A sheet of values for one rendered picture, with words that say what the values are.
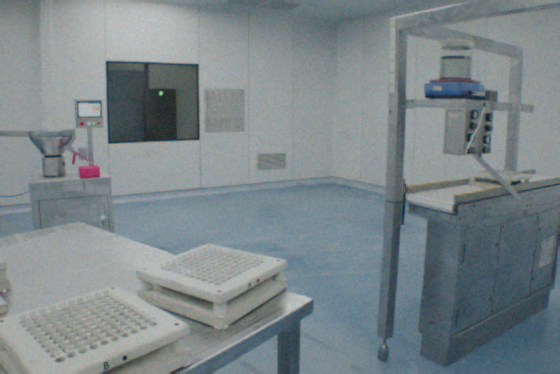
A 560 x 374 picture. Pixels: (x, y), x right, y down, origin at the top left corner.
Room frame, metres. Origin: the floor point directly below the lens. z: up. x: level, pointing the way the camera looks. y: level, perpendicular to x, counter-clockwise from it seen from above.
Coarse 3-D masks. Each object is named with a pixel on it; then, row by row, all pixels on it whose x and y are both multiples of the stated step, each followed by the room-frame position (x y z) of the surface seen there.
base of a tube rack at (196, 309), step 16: (160, 288) 0.89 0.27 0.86; (256, 288) 0.90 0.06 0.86; (272, 288) 0.90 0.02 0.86; (160, 304) 0.84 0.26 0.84; (176, 304) 0.81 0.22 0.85; (192, 304) 0.81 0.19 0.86; (208, 304) 0.81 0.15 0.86; (240, 304) 0.81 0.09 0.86; (256, 304) 0.85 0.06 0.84; (208, 320) 0.77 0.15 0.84; (224, 320) 0.76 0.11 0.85
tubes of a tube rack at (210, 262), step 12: (204, 252) 0.98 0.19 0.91; (216, 252) 0.99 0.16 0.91; (228, 252) 0.98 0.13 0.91; (180, 264) 0.89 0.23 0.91; (192, 264) 0.90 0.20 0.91; (204, 264) 0.90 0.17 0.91; (216, 264) 0.90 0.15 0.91; (228, 264) 0.90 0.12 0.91; (240, 264) 0.90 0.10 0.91; (216, 276) 0.83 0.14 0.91
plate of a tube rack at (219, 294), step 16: (176, 256) 0.97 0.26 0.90; (144, 272) 0.86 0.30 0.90; (160, 272) 0.87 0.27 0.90; (176, 272) 0.87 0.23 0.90; (256, 272) 0.88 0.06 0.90; (272, 272) 0.90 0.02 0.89; (176, 288) 0.81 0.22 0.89; (192, 288) 0.79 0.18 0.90; (208, 288) 0.79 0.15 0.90; (224, 288) 0.79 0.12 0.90; (240, 288) 0.80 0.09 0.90
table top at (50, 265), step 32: (64, 224) 1.51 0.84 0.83; (32, 256) 1.14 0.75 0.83; (64, 256) 1.15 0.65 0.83; (96, 256) 1.16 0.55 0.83; (128, 256) 1.17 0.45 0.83; (160, 256) 1.18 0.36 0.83; (32, 288) 0.91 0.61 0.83; (64, 288) 0.92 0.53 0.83; (96, 288) 0.93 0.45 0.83; (128, 288) 0.94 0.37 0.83; (192, 320) 0.79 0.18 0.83; (256, 320) 0.79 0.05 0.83; (288, 320) 0.83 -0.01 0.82; (192, 352) 0.67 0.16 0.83; (224, 352) 0.68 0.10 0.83
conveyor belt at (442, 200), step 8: (536, 176) 2.61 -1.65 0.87; (544, 176) 2.61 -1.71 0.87; (552, 184) 2.31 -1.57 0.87; (424, 192) 2.02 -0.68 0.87; (432, 192) 2.02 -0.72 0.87; (440, 192) 2.02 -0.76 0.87; (448, 192) 2.02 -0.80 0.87; (456, 192) 2.02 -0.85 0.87; (464, 192) 2.02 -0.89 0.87; (408, 200) 1.96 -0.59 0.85; (416, 200) 1.92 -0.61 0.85; (424, 200) 1.88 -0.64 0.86; (432, 200) 1.85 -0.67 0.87; (440, 200) 1.83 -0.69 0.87; (448, 200) 1.82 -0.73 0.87; (472, 200) 1.84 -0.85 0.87; (432, 208) 1.85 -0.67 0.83; (440, 208) 1.81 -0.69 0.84; (448, 208) 1.77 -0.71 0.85
